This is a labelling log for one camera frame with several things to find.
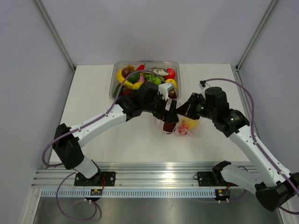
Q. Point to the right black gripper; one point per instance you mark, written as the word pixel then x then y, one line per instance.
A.
pixel 188 109

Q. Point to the red toy pear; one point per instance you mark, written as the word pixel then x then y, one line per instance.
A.
pixel 183 129

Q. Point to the white slotted cable duct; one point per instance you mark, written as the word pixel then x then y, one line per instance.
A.
pixel 130 193

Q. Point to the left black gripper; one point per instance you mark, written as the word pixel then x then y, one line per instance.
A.
pixel 169 116

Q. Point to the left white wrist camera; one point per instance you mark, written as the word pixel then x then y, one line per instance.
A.
pixel 165 88

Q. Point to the grey toy fish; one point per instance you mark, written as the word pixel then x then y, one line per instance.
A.
pixel 159 71

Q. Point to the clear plastic food container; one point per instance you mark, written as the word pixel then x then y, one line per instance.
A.
pixel 171 67

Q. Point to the aluminium mounting rail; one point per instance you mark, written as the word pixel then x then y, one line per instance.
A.
pixel 149 175

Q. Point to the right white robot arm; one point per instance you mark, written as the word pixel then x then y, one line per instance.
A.
pixel 274 184

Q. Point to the red toy tomato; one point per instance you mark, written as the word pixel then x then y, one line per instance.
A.
pixel 171 74

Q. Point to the dark green toy avocado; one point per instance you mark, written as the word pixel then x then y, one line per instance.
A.
pixel 134 78

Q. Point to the dark red toy apple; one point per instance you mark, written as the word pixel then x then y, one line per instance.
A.
pixel 169 127
pixel 172 95

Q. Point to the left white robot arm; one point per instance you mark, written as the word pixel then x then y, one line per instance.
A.
pixel 69 141

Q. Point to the yellow toy banana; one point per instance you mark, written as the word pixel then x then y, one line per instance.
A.
pixel 121 78

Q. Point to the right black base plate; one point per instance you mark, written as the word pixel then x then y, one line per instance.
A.
pixel 206 179

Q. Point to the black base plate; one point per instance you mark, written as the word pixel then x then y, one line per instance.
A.
pixel 206 179
pixel 106 179

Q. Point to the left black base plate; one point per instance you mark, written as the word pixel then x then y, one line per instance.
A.
pixel 106 179

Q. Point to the clear zip top bag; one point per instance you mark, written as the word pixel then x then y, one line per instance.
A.
pixel 181 119

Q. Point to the orange toy citrus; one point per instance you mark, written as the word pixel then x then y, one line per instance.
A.
pixel 171 82

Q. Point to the yellow toy bell pepper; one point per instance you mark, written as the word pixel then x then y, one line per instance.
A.
pixel 192 124

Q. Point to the red toy chili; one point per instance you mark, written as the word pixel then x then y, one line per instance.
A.
pixel 141 67

